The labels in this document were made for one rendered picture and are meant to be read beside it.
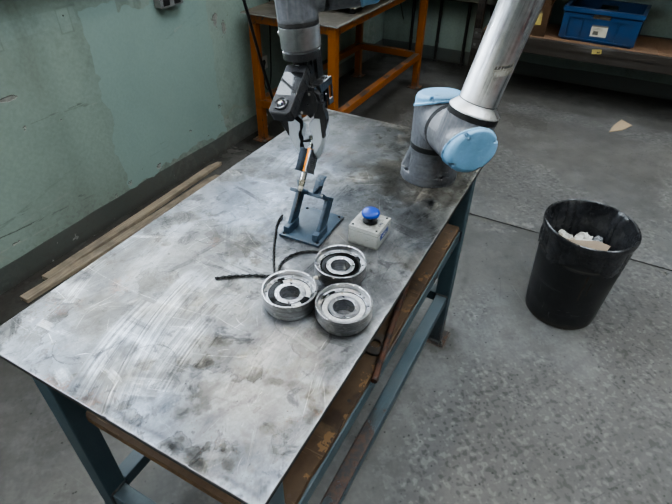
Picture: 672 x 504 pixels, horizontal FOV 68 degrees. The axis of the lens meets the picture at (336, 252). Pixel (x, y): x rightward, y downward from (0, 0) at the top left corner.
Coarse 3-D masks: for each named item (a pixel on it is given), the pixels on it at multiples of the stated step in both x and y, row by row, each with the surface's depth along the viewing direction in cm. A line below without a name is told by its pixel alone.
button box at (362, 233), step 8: (360, 216) 111; (384, 216) 111; (352, 224) 108; (360, 224) 109; (368, 224) 108; (376, 224) 109; (384, 224) 109; (352, 232) 109; (360, 232) 108; (368, 232) 107; (376, 232) 106; (384, 232) 109; (352, 240) 110; (360, 240) 109; (368, 240) 108; (376, 240) 107; (376, 248) 108
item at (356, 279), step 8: (328, 248) 103; (336, 248) 104; (344, 248) 104; (352, 248) 103; (320, 256) 102; (360, 256) 102; (328, 264) 100; (336, 264) 102; (344, 264) 102; (352, 264) 100; (320, 272) 97; (336, 272) 98; (344, 272) 98; (360, 272) 97; (320, 280) 98; (328, 280) 96; (336, 280) 96; (344, 280) 96; (352, 280) 96; (360, 280) 98
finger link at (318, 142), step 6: (312, 120) 98; (318, 120) 97; (312, 126) 98; (318, 126) 98; (312, 132) 99; (318, 132) 99; (318, 138) 99; (324, 138) 100; (318, 144) 100; (324, 144) 101; (318, 150) 101; (318, 156) 103
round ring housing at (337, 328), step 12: (324, 288) 93; (336, 288) 95; (348, 288) 95; (360, 288) 93; (324, 300) 93; (336, 300) 92; (348, 300) 92; (372, 300) 91; (336, 312) 90; (324, 324) 88; (336, 324) 87; (348, 324) 86; (360, 324) 88
